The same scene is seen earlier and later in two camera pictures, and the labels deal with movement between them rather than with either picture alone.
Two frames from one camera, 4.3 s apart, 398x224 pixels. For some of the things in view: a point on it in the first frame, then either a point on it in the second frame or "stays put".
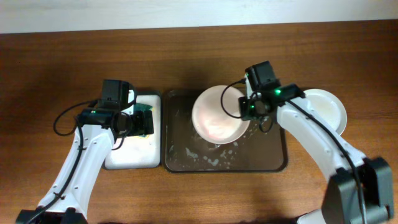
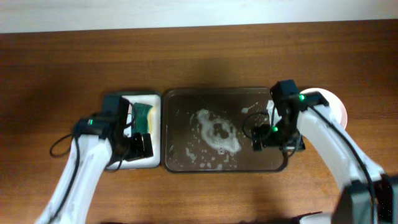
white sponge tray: (140, 151) stays put
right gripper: (244, 114) to (295, 142)
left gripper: (140, 128) to (138, 150)
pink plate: (216, 116) to (334, 102)
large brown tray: (185, 150) stays put
